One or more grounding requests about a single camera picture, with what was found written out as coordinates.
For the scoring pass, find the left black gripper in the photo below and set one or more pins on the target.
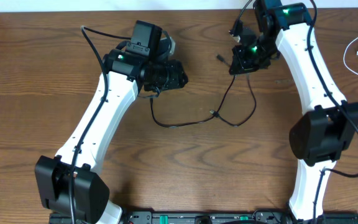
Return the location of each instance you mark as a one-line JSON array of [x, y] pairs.
[[181, 78]]

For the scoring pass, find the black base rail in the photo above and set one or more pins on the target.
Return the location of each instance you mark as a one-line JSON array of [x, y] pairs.
[[259, 216]]

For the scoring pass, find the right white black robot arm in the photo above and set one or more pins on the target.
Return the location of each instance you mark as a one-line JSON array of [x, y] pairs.
[[328, 122]]

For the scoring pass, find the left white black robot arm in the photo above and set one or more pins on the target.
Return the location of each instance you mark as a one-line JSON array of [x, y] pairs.
[[69, 183]]

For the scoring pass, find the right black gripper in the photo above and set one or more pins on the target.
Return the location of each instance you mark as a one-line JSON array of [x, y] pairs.
[[241, 66]]

